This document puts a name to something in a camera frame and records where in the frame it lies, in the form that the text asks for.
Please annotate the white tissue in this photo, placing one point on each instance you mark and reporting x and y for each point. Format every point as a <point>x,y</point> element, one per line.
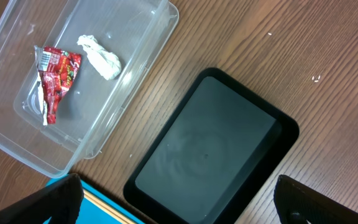
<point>106,63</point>

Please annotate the clear plastic bin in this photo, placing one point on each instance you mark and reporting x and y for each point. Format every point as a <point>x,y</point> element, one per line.
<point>135,31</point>

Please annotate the red snack wrapper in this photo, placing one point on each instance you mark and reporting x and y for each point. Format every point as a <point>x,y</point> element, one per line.
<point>56,71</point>

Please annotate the teal serving tray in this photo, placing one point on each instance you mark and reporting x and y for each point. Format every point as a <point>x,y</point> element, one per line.
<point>90,213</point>

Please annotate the wooden chopstick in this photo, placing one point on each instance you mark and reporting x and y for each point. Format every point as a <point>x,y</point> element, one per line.
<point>112,212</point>

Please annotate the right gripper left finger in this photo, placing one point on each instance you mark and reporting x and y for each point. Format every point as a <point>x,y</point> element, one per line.
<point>58,202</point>

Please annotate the black plastic tray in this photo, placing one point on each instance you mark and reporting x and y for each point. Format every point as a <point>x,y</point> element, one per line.
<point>212,156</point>

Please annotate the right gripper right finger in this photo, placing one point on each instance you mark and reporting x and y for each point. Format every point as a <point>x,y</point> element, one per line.
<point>297,203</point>

